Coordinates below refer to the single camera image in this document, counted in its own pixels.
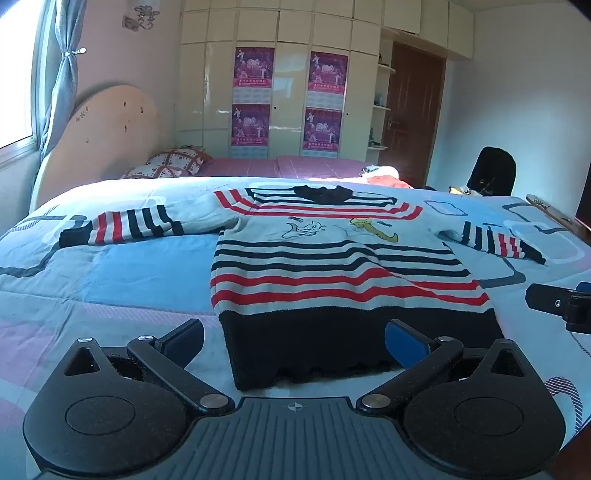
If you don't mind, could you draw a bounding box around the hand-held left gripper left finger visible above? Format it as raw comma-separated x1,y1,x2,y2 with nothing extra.
61,318,237,416

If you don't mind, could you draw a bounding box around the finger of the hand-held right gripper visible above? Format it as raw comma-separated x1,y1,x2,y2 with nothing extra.
525,281,591,334

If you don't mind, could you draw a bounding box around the striped knit sweater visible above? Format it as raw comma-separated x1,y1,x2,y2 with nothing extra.
59,185,548,392

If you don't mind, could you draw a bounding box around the wall lamp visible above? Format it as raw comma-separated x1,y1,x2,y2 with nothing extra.
122,4,162,31

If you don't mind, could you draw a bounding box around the corner shelf unit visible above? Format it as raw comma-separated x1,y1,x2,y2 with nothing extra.
367,62,397,151

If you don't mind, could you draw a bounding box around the black chair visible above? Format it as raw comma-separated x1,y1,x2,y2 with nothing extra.
466,147,517,197

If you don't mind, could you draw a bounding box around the blue curtain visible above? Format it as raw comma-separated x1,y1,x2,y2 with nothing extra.
39,0,88,158

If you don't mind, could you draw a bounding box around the window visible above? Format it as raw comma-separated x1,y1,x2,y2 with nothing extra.
0,0,49,148

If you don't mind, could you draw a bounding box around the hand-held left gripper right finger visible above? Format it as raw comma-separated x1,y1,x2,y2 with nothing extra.
356,318,528,415

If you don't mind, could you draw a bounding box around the red cloth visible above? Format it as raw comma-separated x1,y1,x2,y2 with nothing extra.
369,174,415,189

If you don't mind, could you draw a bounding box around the pink checked bed sheet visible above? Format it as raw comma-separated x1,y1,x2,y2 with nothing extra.
198,156,386,182

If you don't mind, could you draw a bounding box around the purple wall poster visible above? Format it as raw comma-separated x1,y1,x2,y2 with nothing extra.
231,104,271,158
302,108,342,158
233,46,275,104
308,52,348,109

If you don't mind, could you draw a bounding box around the brown wooden door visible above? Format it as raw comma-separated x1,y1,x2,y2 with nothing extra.
385,41,446,188

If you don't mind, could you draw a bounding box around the cream rounded headboard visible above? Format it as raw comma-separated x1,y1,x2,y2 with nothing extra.
34,84,167,215

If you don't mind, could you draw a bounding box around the cream glossy wardrobe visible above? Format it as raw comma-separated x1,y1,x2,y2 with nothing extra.
174,0,476,160

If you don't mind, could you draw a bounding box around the heart print pillow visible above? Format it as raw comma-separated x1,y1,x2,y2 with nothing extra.
145,147,214,176
121,165,192,180

